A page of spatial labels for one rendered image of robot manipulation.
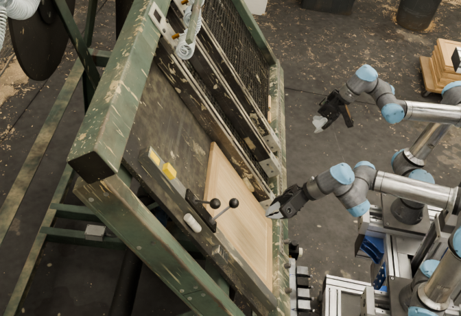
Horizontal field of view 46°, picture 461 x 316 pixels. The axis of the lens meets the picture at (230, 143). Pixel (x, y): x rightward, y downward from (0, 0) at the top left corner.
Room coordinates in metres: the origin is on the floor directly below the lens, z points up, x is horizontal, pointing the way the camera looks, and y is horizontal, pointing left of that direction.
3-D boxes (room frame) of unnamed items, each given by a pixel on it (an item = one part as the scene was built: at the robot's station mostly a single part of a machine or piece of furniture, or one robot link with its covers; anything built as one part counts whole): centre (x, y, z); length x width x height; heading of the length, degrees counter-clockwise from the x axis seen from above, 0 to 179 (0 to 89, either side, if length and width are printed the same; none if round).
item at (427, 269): (1.31, -0.85, 1.20); 0.13 x 0.12 x 0.14; 161
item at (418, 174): (1.81, -0.87, 1.20); 0.13 x 0.12 x 0.14; 14
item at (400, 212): (1.81, -0.87, 1.09); 0.15 x 0.15 x 0.10
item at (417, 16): (5.95, -1.89, 0.33); 0.52 x 0.51 x 0.65; 177
